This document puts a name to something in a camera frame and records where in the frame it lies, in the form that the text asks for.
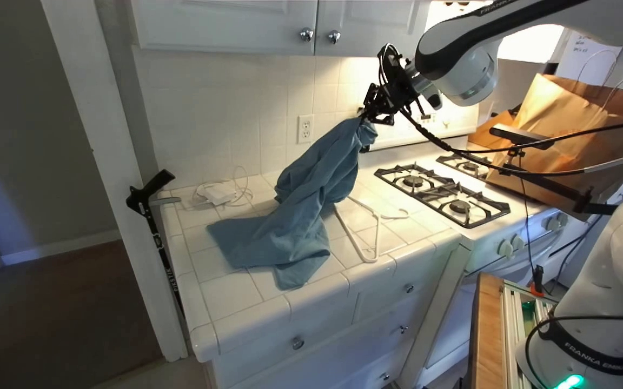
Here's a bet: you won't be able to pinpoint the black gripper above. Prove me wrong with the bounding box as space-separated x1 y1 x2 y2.
359 43 423 126

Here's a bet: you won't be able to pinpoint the blue cloth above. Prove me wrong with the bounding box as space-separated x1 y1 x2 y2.
205 117 382 291

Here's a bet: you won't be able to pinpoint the black stove burner grate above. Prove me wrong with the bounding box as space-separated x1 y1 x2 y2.
372 163 514 231
435 151 495 182

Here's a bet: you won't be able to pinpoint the white plastic clothes hanger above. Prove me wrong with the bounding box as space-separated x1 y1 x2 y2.
332 194 412 267

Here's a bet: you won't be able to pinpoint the white gas stove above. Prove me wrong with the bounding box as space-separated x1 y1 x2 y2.
369 114 602 290

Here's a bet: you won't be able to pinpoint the white upper kitchen cabinet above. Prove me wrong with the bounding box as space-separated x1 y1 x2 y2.
129 0 428 61

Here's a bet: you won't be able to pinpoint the white rag on counter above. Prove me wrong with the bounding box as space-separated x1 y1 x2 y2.
194 180 253 209

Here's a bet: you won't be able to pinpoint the wooden cutting board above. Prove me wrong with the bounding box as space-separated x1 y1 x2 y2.
467 71 623 214

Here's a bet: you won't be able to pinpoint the white paper sheet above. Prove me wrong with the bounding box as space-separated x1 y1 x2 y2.
555 30 623 86

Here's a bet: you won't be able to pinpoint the white lower drawer cabinet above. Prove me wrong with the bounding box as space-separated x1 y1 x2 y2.
210 244 473 389

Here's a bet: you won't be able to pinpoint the black folded tripod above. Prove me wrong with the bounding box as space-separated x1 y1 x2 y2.
124 169 189 321

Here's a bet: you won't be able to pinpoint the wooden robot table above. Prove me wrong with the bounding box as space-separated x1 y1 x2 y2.
470 273 545 389

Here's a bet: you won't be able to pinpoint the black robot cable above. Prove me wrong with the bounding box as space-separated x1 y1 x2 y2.
397 99 623 182

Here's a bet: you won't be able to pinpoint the white wall outlet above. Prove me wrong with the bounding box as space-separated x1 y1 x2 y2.
295 114 316 148

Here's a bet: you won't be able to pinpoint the black camera mount bars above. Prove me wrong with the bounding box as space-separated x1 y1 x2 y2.
490 124 618 217

